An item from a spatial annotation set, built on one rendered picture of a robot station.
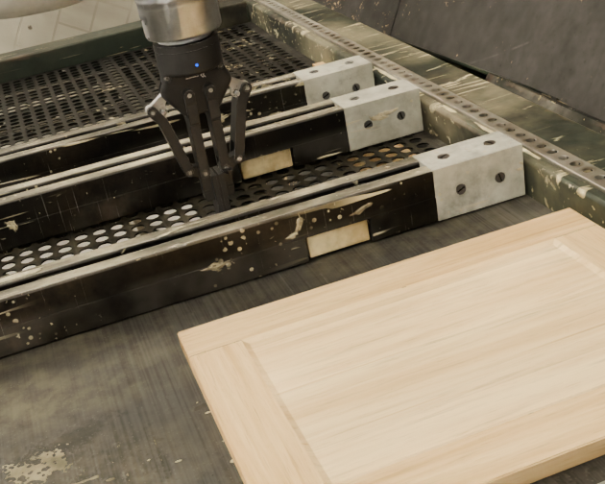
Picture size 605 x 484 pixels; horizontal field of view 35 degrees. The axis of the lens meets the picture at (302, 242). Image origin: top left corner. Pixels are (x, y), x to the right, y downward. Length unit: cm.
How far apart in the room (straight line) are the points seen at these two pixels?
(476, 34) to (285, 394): 239
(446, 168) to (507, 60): 183
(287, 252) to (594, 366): 41
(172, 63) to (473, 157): 39
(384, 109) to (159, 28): 50
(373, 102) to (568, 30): 142
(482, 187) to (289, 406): 46
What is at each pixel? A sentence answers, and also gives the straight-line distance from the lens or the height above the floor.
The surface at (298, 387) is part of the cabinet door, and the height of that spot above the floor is 123.
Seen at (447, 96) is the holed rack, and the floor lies 88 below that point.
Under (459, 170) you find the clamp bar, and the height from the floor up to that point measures 99.
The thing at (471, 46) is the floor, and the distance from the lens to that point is 320.
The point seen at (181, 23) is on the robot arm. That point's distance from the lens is 107.
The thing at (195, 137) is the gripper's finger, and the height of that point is 131.
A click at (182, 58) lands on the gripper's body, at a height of 136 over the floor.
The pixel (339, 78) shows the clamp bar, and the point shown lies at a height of 97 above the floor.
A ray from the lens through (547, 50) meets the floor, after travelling 287.
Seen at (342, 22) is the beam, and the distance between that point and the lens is 205.
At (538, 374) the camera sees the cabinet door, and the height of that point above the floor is 107.
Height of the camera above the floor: 164
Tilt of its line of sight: 25 degrees down
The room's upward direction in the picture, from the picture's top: 76 degrees counter-clockwise
